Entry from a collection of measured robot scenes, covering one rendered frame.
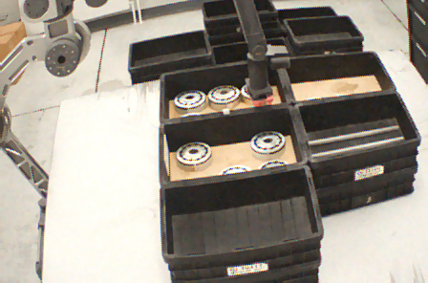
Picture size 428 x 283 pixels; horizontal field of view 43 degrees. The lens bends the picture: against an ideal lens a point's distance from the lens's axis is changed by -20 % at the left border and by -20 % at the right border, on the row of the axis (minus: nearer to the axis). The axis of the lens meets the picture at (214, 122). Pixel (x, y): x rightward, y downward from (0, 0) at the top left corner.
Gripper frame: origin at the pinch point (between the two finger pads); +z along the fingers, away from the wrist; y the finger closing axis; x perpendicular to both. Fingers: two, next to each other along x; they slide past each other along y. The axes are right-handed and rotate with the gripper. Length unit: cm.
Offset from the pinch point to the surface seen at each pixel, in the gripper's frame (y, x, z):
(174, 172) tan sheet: -15.7, 29.8, 5.7
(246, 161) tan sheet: -17.6, 8.8, 4.8
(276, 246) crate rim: -67, 12, -4
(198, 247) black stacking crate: -50, 29, 6
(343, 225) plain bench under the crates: -45, -15, 17
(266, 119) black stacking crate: -9.1, 0.6, -2.6
